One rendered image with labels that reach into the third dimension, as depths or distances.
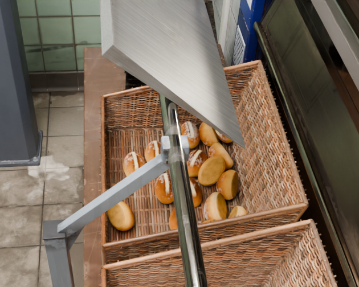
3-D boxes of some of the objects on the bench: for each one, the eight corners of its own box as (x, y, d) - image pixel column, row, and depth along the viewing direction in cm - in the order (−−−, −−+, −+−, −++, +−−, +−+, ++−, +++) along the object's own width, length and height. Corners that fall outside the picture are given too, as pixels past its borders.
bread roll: (221, 179, 170) (216, 167, 165) (205, 157, 176) (200, 145, 171) (237, 169, 171) (232, 158, 165) (220, 148, 177) (216, 135, 172)
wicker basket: (250, 125, 188) (263, 56, 168) (290, 274, 148) (314, 206, 128) (100, 130, 182) (96, 59, 163) (101, 285, 143) (95, 216, 123)
